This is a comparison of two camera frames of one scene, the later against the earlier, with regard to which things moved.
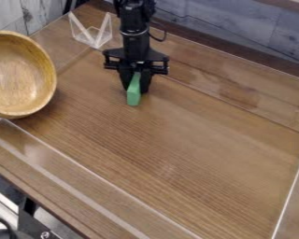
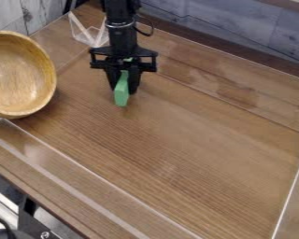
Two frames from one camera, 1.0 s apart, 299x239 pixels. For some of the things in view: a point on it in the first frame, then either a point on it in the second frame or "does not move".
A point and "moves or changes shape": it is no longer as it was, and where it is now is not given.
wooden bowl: x=22 y=75 does not move
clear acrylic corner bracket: x=92 y=36 does not move
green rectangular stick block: x=133 y=91 moves or changes shape
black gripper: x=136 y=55 → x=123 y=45
